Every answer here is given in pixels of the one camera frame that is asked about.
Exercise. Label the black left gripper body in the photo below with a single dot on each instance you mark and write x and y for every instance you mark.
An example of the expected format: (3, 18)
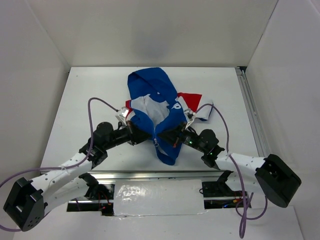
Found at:
(122, 136)

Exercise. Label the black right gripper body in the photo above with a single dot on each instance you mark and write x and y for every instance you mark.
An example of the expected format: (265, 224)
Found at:
(189, 138)

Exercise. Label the blue white red jacket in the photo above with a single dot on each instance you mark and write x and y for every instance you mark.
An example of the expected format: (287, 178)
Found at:
(155, 106)

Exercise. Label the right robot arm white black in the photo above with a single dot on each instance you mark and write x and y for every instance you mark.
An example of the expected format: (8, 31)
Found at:
(269, 175)

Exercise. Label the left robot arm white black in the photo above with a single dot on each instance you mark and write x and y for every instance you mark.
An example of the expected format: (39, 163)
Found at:
(29, 201)

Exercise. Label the white foil covered panel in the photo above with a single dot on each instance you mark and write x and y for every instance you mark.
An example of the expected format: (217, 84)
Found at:
(158, 198)

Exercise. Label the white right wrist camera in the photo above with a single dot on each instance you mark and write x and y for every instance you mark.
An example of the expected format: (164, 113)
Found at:
(190, 117)

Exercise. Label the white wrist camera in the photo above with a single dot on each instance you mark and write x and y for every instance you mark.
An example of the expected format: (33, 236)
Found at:
(190, 117)
(122, 114)

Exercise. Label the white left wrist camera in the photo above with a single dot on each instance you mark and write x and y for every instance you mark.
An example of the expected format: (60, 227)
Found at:
(122, 114)

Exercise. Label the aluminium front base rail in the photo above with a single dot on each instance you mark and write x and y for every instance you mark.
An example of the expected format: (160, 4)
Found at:
(158, 175)

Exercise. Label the aluminium side rail frame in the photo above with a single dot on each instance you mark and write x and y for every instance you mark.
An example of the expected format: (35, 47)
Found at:
(255, 123)

